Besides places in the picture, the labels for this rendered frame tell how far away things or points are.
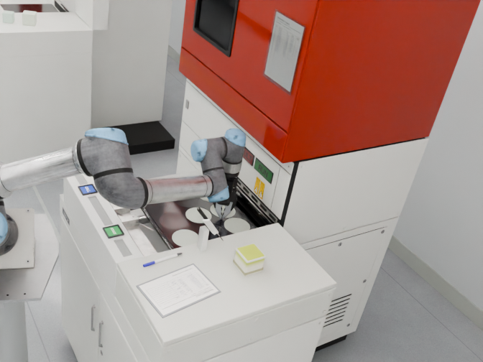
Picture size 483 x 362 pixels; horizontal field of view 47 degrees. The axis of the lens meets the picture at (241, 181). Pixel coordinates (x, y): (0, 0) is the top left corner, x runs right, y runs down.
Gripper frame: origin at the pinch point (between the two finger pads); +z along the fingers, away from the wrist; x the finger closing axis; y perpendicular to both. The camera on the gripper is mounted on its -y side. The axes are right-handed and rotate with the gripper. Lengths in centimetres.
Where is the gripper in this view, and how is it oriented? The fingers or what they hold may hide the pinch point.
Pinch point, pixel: (221, 216)
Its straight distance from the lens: 212.7
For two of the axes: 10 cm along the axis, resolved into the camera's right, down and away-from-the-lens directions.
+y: 0.8, -5.2, 8.5
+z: -1.6, 8.3, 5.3
